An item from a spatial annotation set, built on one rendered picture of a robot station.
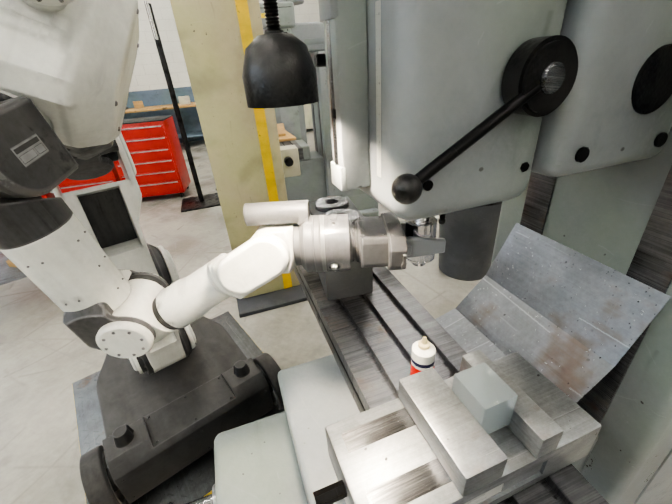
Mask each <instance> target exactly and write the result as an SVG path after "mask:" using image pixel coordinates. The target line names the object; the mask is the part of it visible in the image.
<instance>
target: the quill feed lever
mask: <svg viewBox="0 0 672 504"><path fill-rule="evenodd" d="M577 72H578V55H577V51H576V48H575V45H574V44H573V42H572V41H571V40H570V39H569V38H568V37H566V36H563V35H554V36H544V37H535V38H532V39H529V40H527V41H526V42H524V43H523V44H521V45H520V46H519V47H518V48H517V49H516V50H515V52H514V53H513V54H512V56H511V57H510V59H509V61H508V63H507V65H506V67H505V70H504V73H503V77H502V84H501V93H502V99H503V102H504V105H503V106H501V107H500V108H499V109H498V110H496V111H495V112H494V113H493V114H491V115H490V116H489V117H487V118H486V119H485V120H484V121H482V122H481V123H480V124H479V125H477V126H476V127H475V128H473V129H472V130H471V131H470V132H468V133H467V134H466V135H465V136H463V137H462V138H461V139H460V140H458V141H457V142H456V143H454V144H453V145H452V146H451V147H449V148H448V149H447V150H446V151H444V152H443V153H442V154H440V155H439V156H438V157H437V158H435V159H434V160H433V161H432V162H430V163H429V164H428V165H427V166H425V167H424V168H423V169H421V170H420V171H419V172H418V173H416V174H415V175H413V174H410V173H405V174H401V175H399V176H398V177H396V178H395V180H394V181H393V183H392V186H391V194H392V196H393V198H394V199H395V200H396V201H397V202H398V203H400V204H404V205H408V204H412V203H414V202H416V201H417V200H418V199H419V198H420V196H421V194H422V184H424V183H425V182H426V181H427V180H429V179H430V178H431V177H433V176H434V175H435V174H436V173H438V172H439V171H440V170H441V169H443V168H444V167H445V166H446V165H448V164H449V163H450V162H452V161H453V160H454V159H455V158H457V157H458V156H459V155H460V154H462V153H463V152H464V151H466V150H467V149H468V148H469V147H471V146H472V145H473V144H474V143H476V142H477V141H478V140H480V139H481V138H482V137H483V136H485V135H486V134H487V133H488V132H490V131H491V130H492V129H494V128H495V127H496V126H497V125H499V124H500V123H501V122H502V121H504V120H505V119H506V118H508V117H509V116H510V115H511V114H513V113H514V114H518V115H525V116H532V117H542V116H545V115H548V114H550V113H551V112H553V111H554V110H555V109H557V108H558V107H559V106H560V105H561V104H562V102H563V101H564V100H565V99H566V97H567V96H568V94H569V93H570V91H571V89H572V87H573V85H574V83H575V80H576V76H577Z"/></svg>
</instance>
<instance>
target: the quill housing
mask: <svg viewBox="0 0 672 504"><path fill-rule="evenodd" d="M567 1H568V0H366V8H367V60H368V112H369V164H370V185H369V186H367V187H361V188H359V189H361V190H362V191H363V192H365V193H366V194H368V195H369V196H370V197H372V198H373V199H374V200H376V201H377V202H378V203H380V204H381V205H382V206H384V207H385V208H386V209H388V210H389V211H391V212H392V213H393V214H395V215H396V216H397V217H399V218H402V219H404V220H407V221H411V220H419V219H423V218H428V217H432V216H437V215H441V214H446V213H451V212H455V211H460V210H464V209H469V208H473V207H478V206H483V205H487V204H492V203H496V202H501V201H506V200H510V199H513V198H515V197H517V196H518V195H520V194H521V193H522V192H523V191H524V190H525V188H526V187H527V184H528V182H529V177H530V173H531V168H532V163H533V159H534V154H535V149H536V145H537V140H538V136H539V131H540V126H541V122H542V117H543V116H542V117H532V116H525V115H518V114H514V113H513V114H511V115H510V116H509V117H508V118H506V119H505V120H504V121H502V122H501V123H500V124H499V125H497V126H496V127H495V128H494V129H492V130H491V131H490V132H488V133H487V134H486V135H485V136H483V137H482V138H481V139H480V140H478V141H477V142H476V143H474V144H473V145H472V146H471V147H469V148H468V149H467V150H466V151H464V152H463V153H462V154H460V155H459V156H458V157H457V158H455V159H454V160H453V161H452V162H450V163H449V164H448V165H446V166H445V167H444V168H443V169H441V170H440V171H439V172H438V173H436V174H435V175H434V176H433V177H431V178H430V179H429V180H427V181H426V182H425V183H424V184H422V194H421V196H420V198H419V199H418V200H417V201H416V202H414V203H412V204H408V205H404V204H400V203H398V202H397V201H396V200H395V199H394V198H393V196H392V194H391V186H392V183H393V181H394V180H395V178H396V177H398V176H399V175H401V174H405V173H410V174H413V175H415V174H416V173H418V172H419V171H420V170H421V169H423V168H424V167H425V166H427V165H428V164H429V163H430V162H432V161H433V160H434V159H435V158H437V157H438V156H439V155H440V154H442V153H443V152H444V151H446V150H447V149H448V148H449V147H451V146H452V145H453V144H454V143H456V142H457V141H458V140H460V139H461V138H462V137H463V136H465V135H466V134H467V133H468V132H470V131H471V130H472V129H473V128H475V127H476V126H477V125H479V124H480V123H481V122H482V121H484V120H485V119H486V118H487V117H489V116H490V115H491V114H493V113H494V112H495V111H496V110H498V109H499V108H500V107H501V106H503V105H504V102H503V99H502V93H501V84H502V77H503V73H504V70H505V67H506V65H507V63H508V61H509V59H510V57H511V56H512V54H513V53H514V52H515V50H516V49H517V48H518V47H519V46H520V45H521V44H523V43H524V42H526V41H527V40H529V39H532V38H535V37H544V36H554V35H560V33H561V28H562V24H563V19H564V14H565V10H566V5H567Z"/></svg>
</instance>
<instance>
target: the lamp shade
mask: <svg viewBox="0 0 672 504"><path fill-rule="evenodd" d="M264 33H265V34H262V35H258V36H257V37H256V38H255V39H254V40H253V41H252V42H251V43H250V44H249V45H248V46H247V47H246V48H245V55H244V64H243V73H242V79H243V84H244V90H245V95H246V101H247V107H248V108H281V107H292V106H300V105H306V104H312V103H315V102H318V101H319V98H318V86H317V74H316V69H315V66H314V64H313V61H312V58H311V56H310V53H309V50H308V48H307V45H306V44H305V43H304V42H302V41H301V40H300V39H298V38H297V37H296V36H294V35H293V34H291V33H284V30H271V31H265V32H264Z"/></svg>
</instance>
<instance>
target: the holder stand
mask: <svg viewBox="0 0 672 504"><path fill-rule="evenodd" d="M309 206H310V215H329V214H348V222H350V221H351V222H352V224H353V225H355V221H357V217H364V216H363V215H362V214H361V213H360V211H359V210H358V209H357V208H356V206H355V205H354V204H353V202H352V201H351V200H350V199H349V197H342V196H327V197H322V198H320V199H318V200H317V201H313V202H309ZM318 274H319V277H320V280H321V283H322V285H323V288H324V291H325V294H326V297H327V300H328V301H331V300H336V299H341V298H346V297H351V296H357V295H362V294H367V293H372V292H373V267H366V268H362V267H361V263H360V262H357V260H356V258H355V260H354V262H351V270H347V271H328V272H318Z"/></svg>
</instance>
